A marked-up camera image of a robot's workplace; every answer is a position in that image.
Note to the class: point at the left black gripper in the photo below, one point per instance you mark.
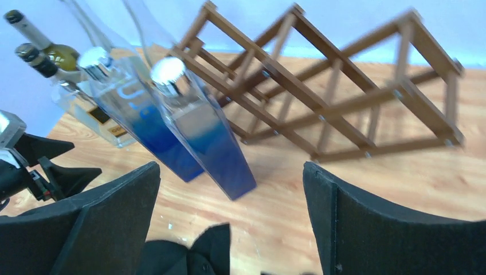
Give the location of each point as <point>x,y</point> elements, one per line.
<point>62,182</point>

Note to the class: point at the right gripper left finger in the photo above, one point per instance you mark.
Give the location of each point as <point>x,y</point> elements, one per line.
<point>98,231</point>

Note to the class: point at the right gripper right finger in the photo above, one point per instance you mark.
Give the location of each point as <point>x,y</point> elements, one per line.
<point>358,232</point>

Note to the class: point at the small clear black-capped bottle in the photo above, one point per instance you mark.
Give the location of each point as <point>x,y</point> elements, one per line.
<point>71,93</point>

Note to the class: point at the blue labelled clear bottle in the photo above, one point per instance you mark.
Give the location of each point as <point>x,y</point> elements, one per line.
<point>120,88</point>

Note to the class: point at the dark green wine bottle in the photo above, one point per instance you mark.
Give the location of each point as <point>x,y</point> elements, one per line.
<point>64,56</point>

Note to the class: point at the brown wooden wine rack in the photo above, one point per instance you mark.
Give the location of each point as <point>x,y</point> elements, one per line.
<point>330,109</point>

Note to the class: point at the black cloth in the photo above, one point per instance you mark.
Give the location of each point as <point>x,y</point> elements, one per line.
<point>209,254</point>

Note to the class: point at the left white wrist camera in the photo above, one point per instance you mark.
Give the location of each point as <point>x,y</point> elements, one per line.
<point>12,129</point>

